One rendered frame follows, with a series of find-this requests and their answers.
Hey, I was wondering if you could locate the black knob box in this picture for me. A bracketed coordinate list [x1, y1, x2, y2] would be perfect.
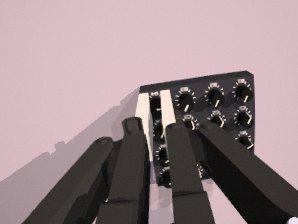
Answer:
[139, 70, 255, 189]

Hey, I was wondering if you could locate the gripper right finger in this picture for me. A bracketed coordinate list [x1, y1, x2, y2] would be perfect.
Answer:
[160, 90, 298, 224]

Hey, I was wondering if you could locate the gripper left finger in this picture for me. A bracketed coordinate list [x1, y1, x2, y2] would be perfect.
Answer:
[21, 93, 153, 224]

